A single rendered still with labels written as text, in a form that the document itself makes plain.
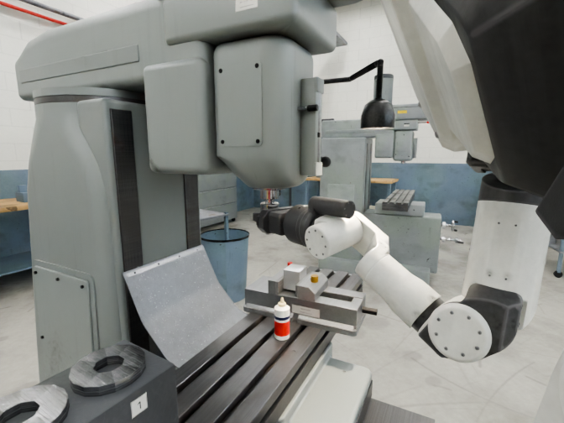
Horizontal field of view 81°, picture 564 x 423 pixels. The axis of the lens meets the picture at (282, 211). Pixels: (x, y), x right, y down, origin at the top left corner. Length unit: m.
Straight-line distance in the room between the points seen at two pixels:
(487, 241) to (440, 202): 6.73
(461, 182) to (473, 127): 6.94
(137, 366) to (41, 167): 0.78
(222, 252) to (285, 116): 2.39
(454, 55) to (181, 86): 0.65
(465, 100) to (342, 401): 0.77
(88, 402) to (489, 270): 0.53
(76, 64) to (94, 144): 0.26
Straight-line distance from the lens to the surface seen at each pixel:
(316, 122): 0.74
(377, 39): 7.71
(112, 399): 0.49
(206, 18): 0.80
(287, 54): 0.74
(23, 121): 5.09
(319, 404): 0.91
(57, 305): 1.21
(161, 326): 1.01
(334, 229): 0.61
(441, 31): 0.26
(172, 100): 0.84
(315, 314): 0.96
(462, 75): 0.25
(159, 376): 0.51
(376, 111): 0.73
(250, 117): 0.72
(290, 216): 0.70
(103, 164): 0.96
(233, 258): 3.05
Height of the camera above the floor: 1.39
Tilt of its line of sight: 10 degrees down
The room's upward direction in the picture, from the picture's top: straight up
